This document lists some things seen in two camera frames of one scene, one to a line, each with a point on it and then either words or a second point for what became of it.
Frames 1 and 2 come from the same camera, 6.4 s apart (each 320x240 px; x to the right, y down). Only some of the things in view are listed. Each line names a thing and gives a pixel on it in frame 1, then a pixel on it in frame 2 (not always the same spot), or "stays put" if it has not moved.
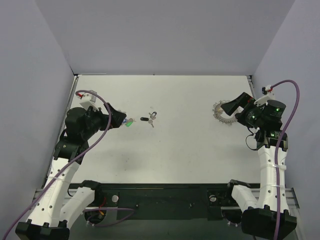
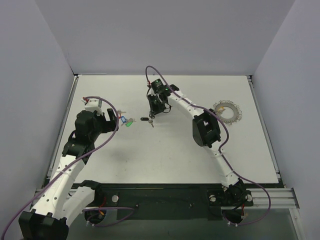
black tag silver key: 147,119 stays put
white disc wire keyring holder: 217,112 stays put
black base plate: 165,201 stays put
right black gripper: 245,107 to 155,106
